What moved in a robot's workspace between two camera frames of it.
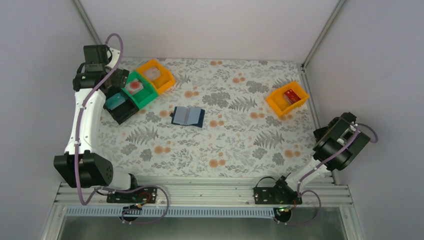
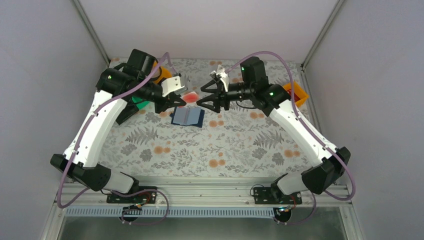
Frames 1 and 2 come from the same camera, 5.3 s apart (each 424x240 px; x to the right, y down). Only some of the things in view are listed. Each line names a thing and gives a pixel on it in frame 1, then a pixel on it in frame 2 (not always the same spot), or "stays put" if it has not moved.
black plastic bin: x=124 y=111 stays put
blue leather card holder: x=188 y=116 stays put
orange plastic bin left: x=165 y=80 stays put
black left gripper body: x=120 y=76 → x=164 y=100
